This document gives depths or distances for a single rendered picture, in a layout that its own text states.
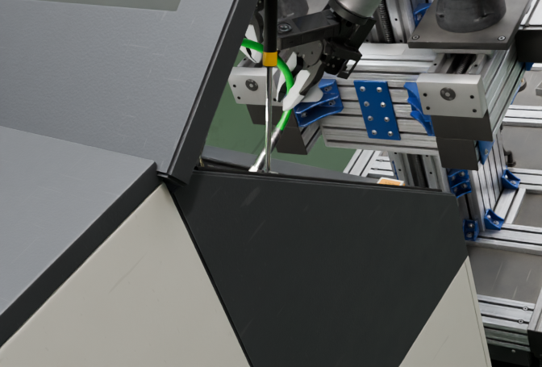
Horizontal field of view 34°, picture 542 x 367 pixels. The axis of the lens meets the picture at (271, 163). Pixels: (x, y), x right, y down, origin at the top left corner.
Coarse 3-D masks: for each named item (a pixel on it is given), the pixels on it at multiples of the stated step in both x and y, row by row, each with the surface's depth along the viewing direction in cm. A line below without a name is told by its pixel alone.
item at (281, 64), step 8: (248, 40) 142; (256, 48) 143; (280, 56) 147; (280, 64) 147; (288, 72) 148; (288, 80) 149; (288, 88) 150; (288, 112) 152; (280, 120) 152; (288, 120) 152; (280, 128) 152
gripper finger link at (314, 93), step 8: (304, 72) 146; (296, 80) 148; (304, 80) 146; (320, 80) 148; (296, 88) 147; (312, 88) 149; (288, 96) 149; (296, 96) 147; (304, 96) 148; (312, 96) 150; (320, 96) 150; (288, 104) 149; (296, 104) 149
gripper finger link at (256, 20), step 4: (256, 12) 153; (252, 16) 153; (256, 16) 153; (260, 16) 154; (252, 20) 154; (256, 20) 153; (260, 20) 154; (252, 24) 154; (256, 24) 154; (260, 24) 154; (256, 28) 154; (260, 28) 154; (256, 32) 155; (260, 32) 155; (256, 36) 156; (260, 36) 155; (260, 40) 156
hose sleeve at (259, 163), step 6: (276, 132) 152; (282, 132) 152; (276, 138) 152; (276, 144) 153; (264, 150) 152; (258, 156) 153; (264, 156) 152; (258, 162) 153; (264, 162) 153; (258, 168) 153
